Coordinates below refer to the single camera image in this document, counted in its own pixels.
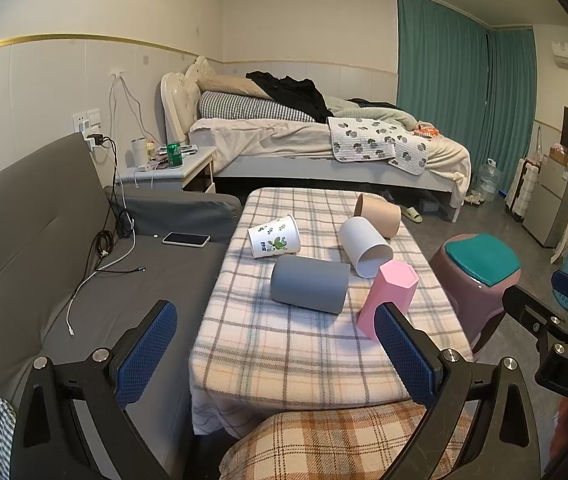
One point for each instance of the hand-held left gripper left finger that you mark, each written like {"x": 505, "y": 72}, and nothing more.
{"x": 146, "y": 355}

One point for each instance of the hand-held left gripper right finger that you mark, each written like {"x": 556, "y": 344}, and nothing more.
{"x": 406, "y": 355}

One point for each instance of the grey cup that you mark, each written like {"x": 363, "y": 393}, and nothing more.
{"x": 309, "y": 282}

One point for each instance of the person's right forearm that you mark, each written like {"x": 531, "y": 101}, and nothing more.
{"x": 563, "y": 430}

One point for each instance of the pink hexagonal cup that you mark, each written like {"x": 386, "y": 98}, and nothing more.
{"x": 386, "y": 290}

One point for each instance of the white cup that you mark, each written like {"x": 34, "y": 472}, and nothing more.
{"x": 359, "y": 240}

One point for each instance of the beige cup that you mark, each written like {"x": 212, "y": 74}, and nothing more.
{"x": 381, "y": 215}

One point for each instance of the leaf print paper cup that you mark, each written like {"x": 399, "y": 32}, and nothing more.
{"x": 274, "y": 237}

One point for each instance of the purple plastic stool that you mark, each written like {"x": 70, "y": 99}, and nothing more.
{"x": 464, "y": 310}

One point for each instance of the teal stool cushion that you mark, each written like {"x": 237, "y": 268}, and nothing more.
{"x": 484, "y": 257}

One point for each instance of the silver mini fridge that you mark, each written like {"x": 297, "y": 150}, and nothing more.
{"x": 551, "y": 205}

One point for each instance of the white suitcase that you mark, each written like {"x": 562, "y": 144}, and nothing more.
{"x": 521, "y": 192}

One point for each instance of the plaid seat cushion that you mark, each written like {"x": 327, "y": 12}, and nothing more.
{"x": 324, "y": 445}

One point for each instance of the smartphone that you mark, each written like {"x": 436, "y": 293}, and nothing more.
{"x": 186, "y": 239}

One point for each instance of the pair of white shoes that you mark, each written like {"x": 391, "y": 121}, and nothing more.
{"x": 474, "y": 199}

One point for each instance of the plaid tablecloth table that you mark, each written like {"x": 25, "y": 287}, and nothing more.
{"x": 274, "y": 350}

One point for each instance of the clear water jug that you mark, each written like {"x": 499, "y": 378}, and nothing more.
{"x": 489, "y": 182}

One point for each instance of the pale slipper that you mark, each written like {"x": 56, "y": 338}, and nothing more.
{"x": 410, "y": 214}

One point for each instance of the grey sofa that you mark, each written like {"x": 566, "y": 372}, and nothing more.
{"x": 38, "y": 220}

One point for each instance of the white nightstand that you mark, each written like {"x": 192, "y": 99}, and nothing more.
{"x": 178, "y": 172}

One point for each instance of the narrow teal curtain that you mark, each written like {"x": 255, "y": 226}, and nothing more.
{"x": 511, "y": 105}

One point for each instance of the green drink can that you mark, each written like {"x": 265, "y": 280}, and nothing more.
{"x": 174, "y": 156}

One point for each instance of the white tumbler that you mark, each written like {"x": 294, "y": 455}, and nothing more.
{"x": 139, "y": 152}

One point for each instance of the orange packet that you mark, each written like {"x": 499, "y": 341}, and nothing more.
{"x": 426, "y": 131}

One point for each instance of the leaf pattern quilt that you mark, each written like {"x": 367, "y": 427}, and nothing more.
{"x": 364, "y": 140}

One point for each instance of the black power adapter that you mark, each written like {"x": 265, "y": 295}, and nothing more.
{"x": 95, "y": 141}

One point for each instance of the white bed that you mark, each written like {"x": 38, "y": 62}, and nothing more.
{"x": 274, "y": 167}

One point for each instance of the beige bed sheet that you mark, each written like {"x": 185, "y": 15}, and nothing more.
{"x": 264, "y": 137}

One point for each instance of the pale green blanket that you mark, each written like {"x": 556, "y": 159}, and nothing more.
{"x": 364, "y": 107}

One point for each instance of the wide teal curtain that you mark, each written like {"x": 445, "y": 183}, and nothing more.
{"x": 439, "y": 70}

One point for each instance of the checkered pillow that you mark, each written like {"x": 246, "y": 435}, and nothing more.
{"x": 244, "y": 107}

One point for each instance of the beige pillow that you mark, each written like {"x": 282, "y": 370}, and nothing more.
{"x": 229, "y": 85}

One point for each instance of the black clothes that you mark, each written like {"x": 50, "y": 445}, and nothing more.
{"x": 294, "y": 92}

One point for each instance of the white wall socket panel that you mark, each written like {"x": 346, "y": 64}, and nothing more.
{"x": 86, "y": 120}

